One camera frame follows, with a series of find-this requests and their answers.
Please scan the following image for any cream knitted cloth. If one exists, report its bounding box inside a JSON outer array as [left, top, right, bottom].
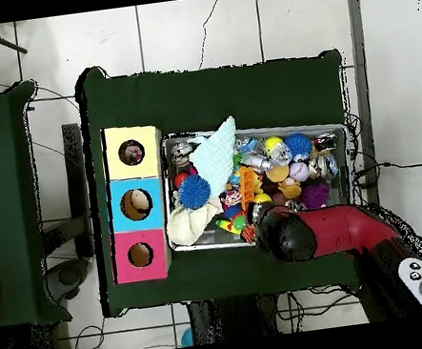
[[162, 195, 225, 249]]

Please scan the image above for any dark green tablecloth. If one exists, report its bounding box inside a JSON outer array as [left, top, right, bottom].
[[70, 33, 373, 325]]

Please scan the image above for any silver mesh bin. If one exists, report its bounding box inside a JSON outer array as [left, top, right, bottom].
[[153, 110, 361, 258]]

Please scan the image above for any wooden box with three holes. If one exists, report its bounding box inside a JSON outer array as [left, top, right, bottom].
[[95, 121, 181, 287]]

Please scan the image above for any black floor cable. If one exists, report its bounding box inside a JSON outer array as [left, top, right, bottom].
[[352, 156, 422, 177]]

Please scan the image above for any mint knitted cloth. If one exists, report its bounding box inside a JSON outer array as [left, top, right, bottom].
[[183, 114, 246, 201]]

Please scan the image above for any grey rounded floor object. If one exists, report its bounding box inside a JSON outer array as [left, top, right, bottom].
[[42, 256, 95, 306]]

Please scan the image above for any purple spiky ball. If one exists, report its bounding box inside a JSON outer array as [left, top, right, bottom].
[[297, 180, 333, 212]]

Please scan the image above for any blue spiky ball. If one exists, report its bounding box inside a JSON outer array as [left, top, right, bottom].
[[281, 131, 315, 164], [175, 172, 215, 213]]

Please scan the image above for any light blue floor object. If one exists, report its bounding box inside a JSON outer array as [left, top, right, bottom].
[[178, 326, 195, 349]]

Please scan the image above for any dark green side table cloth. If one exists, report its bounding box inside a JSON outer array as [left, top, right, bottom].
[[0, 79, 72, 331]]

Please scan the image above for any white baseball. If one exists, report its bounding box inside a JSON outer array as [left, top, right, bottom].
[[288, 160, 311, 184]]

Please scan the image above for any red ball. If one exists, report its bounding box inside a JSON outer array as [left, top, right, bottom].
[[171, 171, 191, 190]]

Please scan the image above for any brown teddy bear plush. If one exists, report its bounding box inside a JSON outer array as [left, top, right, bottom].
[[276, 175, 305, 202]]

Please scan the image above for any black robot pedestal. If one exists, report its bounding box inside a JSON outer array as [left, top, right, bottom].
[[186, 290, 284, 347]]

